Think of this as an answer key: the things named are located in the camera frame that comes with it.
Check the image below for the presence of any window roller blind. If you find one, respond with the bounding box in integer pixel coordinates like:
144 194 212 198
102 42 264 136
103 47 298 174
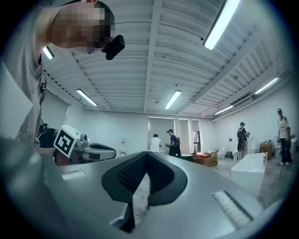
178 118 191 154
148 116 176 152
191 119 200 150

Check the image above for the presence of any large cardboard box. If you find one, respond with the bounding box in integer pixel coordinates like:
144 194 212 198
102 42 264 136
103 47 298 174
193 151 219 168

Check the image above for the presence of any person's left hand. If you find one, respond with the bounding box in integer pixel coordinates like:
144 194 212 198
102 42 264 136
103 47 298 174
57 154 76 167

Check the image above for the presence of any white bathtub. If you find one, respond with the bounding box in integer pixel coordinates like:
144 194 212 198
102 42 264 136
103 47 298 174
230 153 268 201

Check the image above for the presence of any black head-mounted camera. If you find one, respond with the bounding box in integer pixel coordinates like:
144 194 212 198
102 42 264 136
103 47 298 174
101 34 126 61

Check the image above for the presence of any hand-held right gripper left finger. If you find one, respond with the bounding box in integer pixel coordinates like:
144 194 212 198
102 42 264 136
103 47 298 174
1 137 148 239

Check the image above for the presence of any long ceiling light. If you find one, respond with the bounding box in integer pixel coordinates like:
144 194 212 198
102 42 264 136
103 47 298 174
42 46 55 60
254 77 280 95
202 0 242 51
76 88 99 107
213 105 235 116
164 90 182 110

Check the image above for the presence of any brown box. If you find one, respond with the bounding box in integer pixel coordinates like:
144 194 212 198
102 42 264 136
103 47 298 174
259 142 273 161

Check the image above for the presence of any black white-striped bag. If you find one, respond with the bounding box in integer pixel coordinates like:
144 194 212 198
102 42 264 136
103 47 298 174
36 124 59 149

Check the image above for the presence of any person's head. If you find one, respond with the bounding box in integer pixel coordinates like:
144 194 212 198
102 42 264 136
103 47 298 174
35 0 116 56

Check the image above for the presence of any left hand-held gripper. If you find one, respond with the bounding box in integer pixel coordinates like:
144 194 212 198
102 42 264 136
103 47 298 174
53 125 117 166

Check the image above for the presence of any person's grey t-shirt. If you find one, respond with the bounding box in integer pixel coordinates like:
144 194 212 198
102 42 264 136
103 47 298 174
0 11 47 148

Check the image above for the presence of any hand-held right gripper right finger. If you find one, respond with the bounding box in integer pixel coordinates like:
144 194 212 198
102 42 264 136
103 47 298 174
135 151 285 239

